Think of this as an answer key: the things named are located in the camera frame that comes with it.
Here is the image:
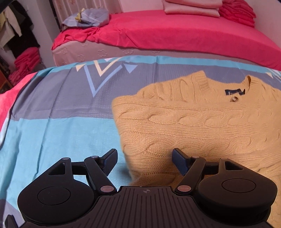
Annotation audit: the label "yellow cable-knit cardigan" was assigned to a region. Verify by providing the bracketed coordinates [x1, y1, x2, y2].
[112, 71, 281, 227]

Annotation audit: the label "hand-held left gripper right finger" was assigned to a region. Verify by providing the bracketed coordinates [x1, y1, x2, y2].
[172, 148, 244, 194]

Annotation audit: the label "pale embossed mattress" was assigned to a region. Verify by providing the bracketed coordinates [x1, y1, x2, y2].
[51, 43, 220, 66]

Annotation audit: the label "pink bed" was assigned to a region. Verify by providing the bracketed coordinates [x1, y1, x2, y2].
[51, 9, 281, 71]

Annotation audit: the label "crumpled blue grey cloth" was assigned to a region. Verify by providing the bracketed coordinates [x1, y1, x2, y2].
[61, 8, 109, 28]

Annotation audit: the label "hanging clothes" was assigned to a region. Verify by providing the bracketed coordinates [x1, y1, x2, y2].
[0, 0, 41, 53]

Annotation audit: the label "pink cloth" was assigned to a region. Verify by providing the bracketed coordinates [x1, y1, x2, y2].
[0, 71, 39, 136]

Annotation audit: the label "pile of red clothes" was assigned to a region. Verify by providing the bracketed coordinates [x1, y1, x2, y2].
[9, 47, 41, 86]

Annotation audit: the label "blue grey patterned bed sheet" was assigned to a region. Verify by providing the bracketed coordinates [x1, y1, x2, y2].
[0, 56, 281, 228]

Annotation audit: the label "folded pink blanket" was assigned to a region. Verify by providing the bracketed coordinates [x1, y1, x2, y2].
[162, 0, 223, 9]
[164, 3, 220, 18]

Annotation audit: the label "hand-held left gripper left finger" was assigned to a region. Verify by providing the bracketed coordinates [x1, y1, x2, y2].
[47, 148, 118, 194]

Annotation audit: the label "stack of folded red clothes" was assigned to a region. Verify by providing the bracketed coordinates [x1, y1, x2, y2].
[218, 0, 256, 28]

